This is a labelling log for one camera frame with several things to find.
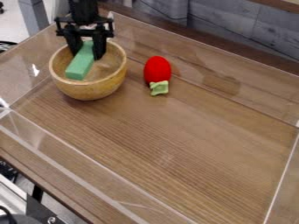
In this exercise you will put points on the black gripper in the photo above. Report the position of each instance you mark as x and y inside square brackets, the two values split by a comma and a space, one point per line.
[101, 29]

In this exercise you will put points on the green rectangular block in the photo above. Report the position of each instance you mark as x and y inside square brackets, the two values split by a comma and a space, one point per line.
[82, 62]

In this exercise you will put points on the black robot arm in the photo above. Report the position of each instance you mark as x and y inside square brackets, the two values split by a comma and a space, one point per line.
[83, 11]

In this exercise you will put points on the brown wooden bowl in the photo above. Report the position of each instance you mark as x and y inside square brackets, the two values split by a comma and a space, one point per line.
[105, 77]

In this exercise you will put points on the red toy strawberry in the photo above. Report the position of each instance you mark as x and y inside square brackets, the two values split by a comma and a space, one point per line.
[158, 73]

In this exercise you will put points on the clear acrylic tray enclosure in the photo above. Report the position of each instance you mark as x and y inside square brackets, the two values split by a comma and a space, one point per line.
[191, 157]

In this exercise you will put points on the black metal bracket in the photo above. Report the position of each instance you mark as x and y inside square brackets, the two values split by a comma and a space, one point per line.
[38, 211]

